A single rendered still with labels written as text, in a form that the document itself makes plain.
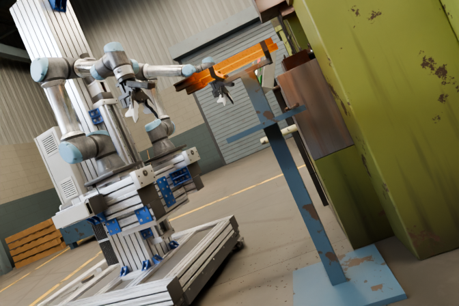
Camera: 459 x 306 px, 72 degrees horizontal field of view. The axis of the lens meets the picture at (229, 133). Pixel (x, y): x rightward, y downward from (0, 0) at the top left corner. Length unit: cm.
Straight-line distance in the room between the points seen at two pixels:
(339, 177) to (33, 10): 199
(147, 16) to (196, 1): 163
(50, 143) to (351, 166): 175
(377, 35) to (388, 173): 53
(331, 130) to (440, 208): 53
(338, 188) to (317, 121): 34
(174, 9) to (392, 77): 972
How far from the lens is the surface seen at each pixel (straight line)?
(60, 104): 173
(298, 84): 156
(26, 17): 240
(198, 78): 122
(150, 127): 215
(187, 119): 1010
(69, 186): 220
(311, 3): 136
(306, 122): 156
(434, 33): 143
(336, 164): 159
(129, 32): 1113
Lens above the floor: 73
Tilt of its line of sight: 1 degrees up
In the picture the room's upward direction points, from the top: 24 degrees counter-clockwise
